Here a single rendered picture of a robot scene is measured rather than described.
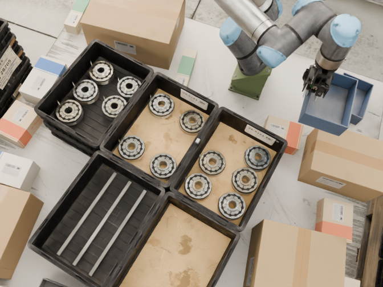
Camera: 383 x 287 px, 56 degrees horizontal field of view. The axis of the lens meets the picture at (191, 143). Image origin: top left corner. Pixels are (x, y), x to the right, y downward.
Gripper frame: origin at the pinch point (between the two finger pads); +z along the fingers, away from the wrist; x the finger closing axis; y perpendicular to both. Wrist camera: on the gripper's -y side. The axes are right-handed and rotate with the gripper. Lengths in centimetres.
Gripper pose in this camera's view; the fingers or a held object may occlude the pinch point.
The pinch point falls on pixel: (309, 91)
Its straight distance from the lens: 133.4
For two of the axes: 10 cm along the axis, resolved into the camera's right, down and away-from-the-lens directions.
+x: 9.3, 3.3, -1.5
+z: 0.0, 4.1, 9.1
